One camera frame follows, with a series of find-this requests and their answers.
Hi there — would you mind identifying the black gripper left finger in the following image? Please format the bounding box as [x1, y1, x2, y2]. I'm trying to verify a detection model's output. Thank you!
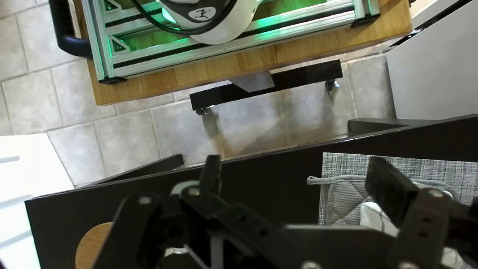
[94, 154, 300, 269]

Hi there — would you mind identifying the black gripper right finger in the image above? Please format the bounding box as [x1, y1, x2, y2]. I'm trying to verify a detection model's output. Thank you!
[365, 155, 453, 269]

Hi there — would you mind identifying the white checked dish towel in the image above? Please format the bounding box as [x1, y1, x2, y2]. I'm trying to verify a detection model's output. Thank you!
[359, 199, 400, 236]

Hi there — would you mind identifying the grey woven placemat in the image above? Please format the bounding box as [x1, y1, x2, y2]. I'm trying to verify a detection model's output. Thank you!
[318, 151, 478, 230]

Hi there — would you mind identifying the wooden cart top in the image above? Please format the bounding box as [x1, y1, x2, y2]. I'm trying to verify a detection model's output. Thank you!
[73, 0, 415, 108]

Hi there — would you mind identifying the black cart base with casters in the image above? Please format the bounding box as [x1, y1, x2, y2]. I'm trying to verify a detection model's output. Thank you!
[188, 58, 345, 118]

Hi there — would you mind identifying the round cork mat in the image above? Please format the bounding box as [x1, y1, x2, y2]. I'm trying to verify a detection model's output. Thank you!
[73, 221, 115, 269]

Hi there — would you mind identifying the aluminium profile mount frame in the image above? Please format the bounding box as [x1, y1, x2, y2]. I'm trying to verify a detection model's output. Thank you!
[81, 0, 383, 84]

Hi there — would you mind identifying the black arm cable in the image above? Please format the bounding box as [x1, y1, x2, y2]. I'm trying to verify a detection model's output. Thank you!
[130, 0, 241, 37]

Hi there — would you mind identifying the black cart handle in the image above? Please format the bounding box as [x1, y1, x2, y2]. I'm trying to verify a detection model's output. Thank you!
[48, 0, 94, 61]

